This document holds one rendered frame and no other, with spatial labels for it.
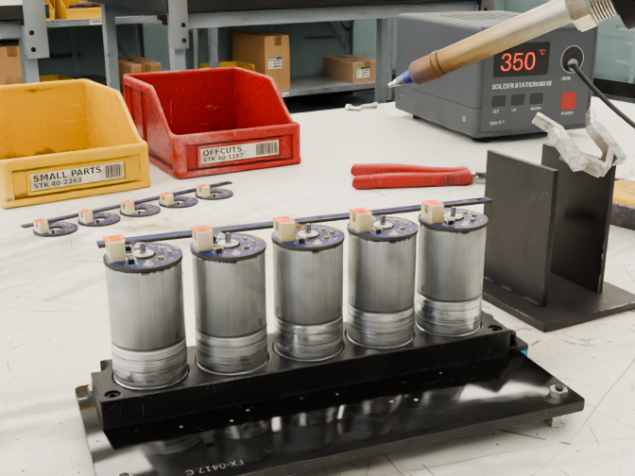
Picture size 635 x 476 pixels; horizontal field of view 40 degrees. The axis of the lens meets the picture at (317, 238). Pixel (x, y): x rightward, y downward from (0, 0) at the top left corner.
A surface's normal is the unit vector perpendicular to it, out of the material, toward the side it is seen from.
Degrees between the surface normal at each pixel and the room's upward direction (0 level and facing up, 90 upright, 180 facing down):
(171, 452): 0
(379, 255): 90
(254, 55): 91
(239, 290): 90
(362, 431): 0
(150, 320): 90
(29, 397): 0
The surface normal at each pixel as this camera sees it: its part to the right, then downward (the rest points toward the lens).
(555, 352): 0.00, -0.95
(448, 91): -0.93, 0.11
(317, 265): 0.32, 0.30
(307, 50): 0.55, 0.26
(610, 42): -0.83, 0.18
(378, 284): -0.20, 0.31
